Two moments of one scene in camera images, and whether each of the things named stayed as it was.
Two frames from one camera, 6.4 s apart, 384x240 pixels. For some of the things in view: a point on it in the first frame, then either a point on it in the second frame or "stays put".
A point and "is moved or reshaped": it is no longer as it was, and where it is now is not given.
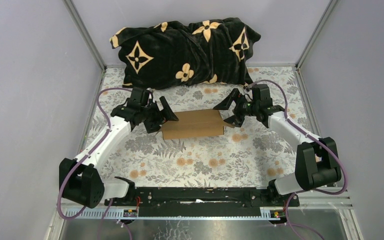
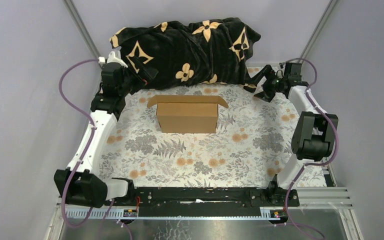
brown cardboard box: [195, 123] is moved or reshaped
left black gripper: [167, 114] -> [142, 77]
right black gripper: [225, 104] -> [268, 74]
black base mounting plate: [203, 201] stays put
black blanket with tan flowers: [211, 51] stays put
